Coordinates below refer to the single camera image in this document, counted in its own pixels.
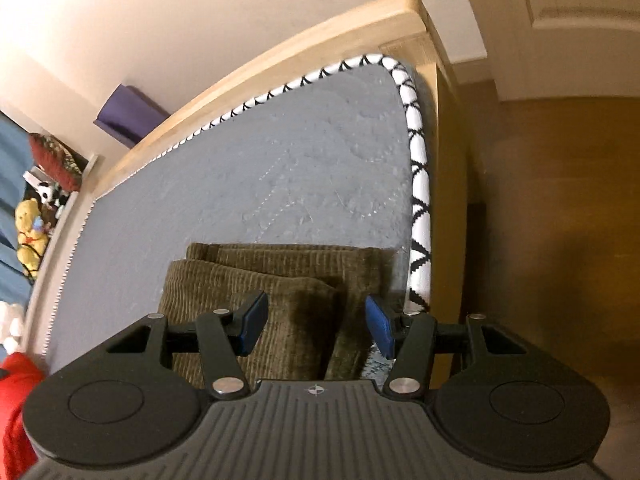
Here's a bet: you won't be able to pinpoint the purple mat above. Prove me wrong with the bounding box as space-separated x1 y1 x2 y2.
93 83 169 150

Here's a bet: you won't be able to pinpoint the olive corduroy pants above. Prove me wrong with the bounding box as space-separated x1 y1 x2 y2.
159 242 402 394

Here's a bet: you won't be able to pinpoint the wooden bed frame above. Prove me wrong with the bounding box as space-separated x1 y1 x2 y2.
99 0 482 391

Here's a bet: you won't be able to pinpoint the grey mattress with patterned edge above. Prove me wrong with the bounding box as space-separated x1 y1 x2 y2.
42 62 417 382

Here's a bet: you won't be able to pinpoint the panda plush toy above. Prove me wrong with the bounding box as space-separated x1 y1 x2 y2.
35 182 71 209

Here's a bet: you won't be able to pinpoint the blue curtain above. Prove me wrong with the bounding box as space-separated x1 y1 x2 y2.
0 110 51 311

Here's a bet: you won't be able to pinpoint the red cloth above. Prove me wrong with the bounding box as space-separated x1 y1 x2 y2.
0 352 52 480

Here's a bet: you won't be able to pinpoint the red patterned cushion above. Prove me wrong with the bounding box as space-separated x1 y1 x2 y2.
28 132 84 194

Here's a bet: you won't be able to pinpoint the white door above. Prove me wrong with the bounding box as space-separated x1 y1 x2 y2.
492 0 640 104

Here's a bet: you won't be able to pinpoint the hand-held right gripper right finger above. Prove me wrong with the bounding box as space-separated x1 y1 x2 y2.
364 294 531 402

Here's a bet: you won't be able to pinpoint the yellow plush toy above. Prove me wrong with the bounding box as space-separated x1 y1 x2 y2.
13 198 54 279

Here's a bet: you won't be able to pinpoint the white plush toy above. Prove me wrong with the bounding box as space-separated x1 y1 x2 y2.
0 302 26 356

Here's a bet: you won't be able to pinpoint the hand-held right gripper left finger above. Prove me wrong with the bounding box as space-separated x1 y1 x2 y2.
105 290 269 402

